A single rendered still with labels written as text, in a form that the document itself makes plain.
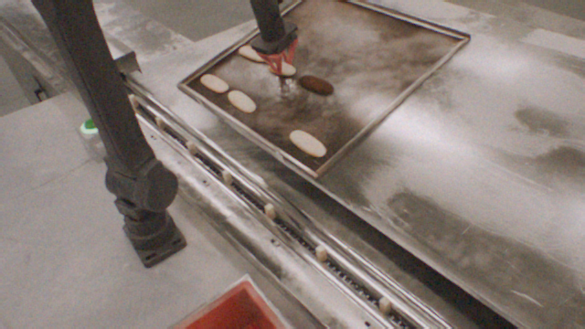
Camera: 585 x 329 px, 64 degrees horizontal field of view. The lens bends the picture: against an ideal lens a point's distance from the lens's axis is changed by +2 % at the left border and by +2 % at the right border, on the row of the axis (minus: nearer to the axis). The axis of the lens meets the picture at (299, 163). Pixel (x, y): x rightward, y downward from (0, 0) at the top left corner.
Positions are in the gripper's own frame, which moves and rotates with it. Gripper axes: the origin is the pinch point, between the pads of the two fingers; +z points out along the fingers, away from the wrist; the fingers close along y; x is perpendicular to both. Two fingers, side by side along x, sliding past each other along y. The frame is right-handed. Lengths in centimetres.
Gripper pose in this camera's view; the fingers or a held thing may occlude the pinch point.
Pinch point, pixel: (283, 67)
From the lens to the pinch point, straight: 114.6
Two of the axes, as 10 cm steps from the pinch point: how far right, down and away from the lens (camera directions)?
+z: 2.1, 6.4, 7.4
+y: 6.0, -6.8, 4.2
